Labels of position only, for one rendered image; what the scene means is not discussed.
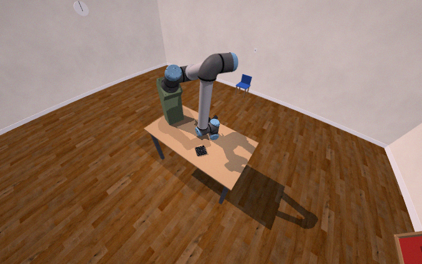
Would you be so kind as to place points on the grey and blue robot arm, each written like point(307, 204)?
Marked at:
point(206, 72)

